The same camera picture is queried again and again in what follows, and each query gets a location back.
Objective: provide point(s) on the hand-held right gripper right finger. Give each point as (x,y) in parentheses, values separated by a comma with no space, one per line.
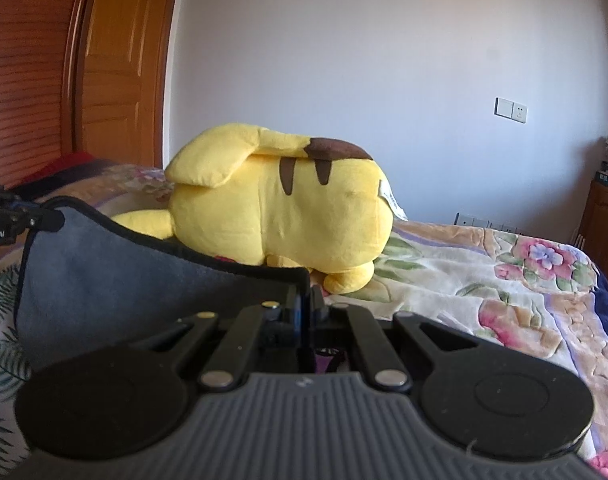
(318,305)

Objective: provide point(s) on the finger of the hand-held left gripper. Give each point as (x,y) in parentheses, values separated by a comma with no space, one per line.
(39,219)

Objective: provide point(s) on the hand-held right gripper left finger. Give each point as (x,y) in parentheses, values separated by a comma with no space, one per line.
(296,312)

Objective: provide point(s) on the grey-blue towel with black edge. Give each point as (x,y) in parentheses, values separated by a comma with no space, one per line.
(134,280)

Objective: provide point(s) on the yellow plush toy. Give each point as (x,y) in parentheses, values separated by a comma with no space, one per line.
(284,210)

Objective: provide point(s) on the wooden louvered wardrobe door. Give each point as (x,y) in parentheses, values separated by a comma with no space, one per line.
(24,75)

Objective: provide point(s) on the floral quilted bedspread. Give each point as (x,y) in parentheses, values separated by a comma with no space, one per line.
(484,285)

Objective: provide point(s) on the wooden panel door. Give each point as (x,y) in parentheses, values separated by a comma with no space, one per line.
(119,70)

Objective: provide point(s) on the wooden bedside cabinet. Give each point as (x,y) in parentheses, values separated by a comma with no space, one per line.
(601,230)

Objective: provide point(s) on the low wall outlet plate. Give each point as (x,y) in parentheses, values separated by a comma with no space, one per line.
(471,220)
(506,227)

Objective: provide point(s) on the white wall switch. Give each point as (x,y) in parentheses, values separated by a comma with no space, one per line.
(503,107)

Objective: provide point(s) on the white wall socket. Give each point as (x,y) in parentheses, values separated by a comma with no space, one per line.
(520,112)

